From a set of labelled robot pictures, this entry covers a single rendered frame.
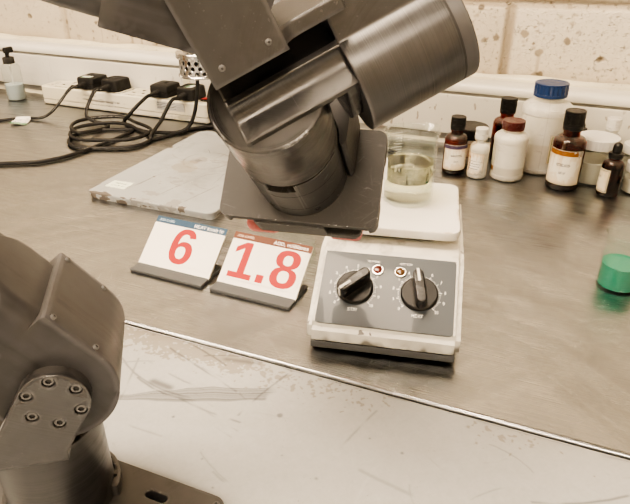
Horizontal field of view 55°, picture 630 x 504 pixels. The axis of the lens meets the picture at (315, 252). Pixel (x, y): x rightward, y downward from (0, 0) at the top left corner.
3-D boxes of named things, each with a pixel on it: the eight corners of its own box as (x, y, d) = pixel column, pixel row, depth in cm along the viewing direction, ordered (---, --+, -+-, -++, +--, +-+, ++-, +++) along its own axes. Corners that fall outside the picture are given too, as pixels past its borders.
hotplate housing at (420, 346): (457, 368, 51) (469, 288, 47) (305, 350, 53) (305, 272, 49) (454, 246, 70) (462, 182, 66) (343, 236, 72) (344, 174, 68)
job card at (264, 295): (289, 311, 58) (288, 274, 56) (209, 291, 61) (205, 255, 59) (314, 280, 63) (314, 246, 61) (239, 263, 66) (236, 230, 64)
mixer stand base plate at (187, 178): (212, 221, 76) (212, 213, 75) (86, 197, 82) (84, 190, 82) (305, 148, 100) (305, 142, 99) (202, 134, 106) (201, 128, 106)
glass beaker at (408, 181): (404, 218, 57) (410, 135, 53) (368, 199, 61) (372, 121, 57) (449, 203, 60) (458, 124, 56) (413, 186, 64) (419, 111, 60)
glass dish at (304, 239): (293, 241, 71) (293, 224, 70) (326, 257, 67) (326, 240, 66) (257, 257, 67) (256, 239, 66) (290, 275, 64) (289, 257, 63)
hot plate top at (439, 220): (460, 243, 53) (461, 234, 53) (327, 231, 55) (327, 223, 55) (457, 191, 64) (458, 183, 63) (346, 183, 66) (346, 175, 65)
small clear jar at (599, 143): (601, 190, 84) (612, 145, 81) (561, 179, 88) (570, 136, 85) (616, 179, 88) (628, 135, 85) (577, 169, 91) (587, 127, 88)
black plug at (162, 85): (161, 101, 111) (160, 89, 110) (142, 98, 113) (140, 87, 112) (182, 92, 117) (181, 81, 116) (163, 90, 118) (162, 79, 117)
